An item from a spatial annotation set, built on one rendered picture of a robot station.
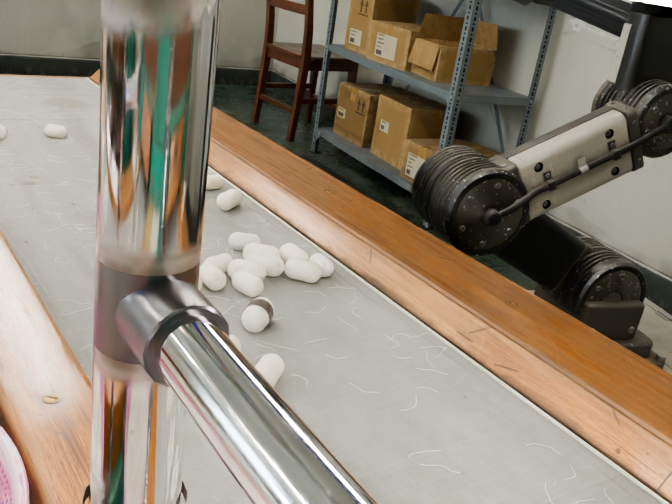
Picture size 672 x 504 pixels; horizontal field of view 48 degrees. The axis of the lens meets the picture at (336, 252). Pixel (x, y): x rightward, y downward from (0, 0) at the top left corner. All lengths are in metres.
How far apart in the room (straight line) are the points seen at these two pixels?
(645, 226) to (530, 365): 2.35
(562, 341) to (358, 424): 0.21
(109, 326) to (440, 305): 0.53
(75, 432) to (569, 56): 2.92
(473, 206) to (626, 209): 2.01
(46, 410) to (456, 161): 0.73
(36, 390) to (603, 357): 0.43
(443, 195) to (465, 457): 0.56
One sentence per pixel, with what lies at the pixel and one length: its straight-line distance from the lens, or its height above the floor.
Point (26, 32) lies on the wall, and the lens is 5.10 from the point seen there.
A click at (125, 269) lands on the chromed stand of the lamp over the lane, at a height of 0.97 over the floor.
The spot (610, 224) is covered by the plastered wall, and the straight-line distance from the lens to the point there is 3.05.
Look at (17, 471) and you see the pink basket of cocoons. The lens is 0.43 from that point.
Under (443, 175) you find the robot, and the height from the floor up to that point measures 0.77.
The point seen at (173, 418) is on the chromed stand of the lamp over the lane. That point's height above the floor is 0.93.
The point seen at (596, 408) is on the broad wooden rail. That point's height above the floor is 0.76.
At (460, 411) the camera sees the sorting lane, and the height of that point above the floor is 0.74.
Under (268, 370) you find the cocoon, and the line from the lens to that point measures 0.53.
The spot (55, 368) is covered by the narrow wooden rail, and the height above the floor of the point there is 0.76.
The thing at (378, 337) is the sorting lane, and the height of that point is 0.74.
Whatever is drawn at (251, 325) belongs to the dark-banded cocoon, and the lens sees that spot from 0.60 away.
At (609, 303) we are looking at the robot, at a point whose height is 0.59.
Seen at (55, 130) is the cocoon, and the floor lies 0.75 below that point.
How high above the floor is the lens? 1.04
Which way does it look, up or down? 22 degrees down
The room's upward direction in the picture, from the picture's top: 9 degrees clockwise
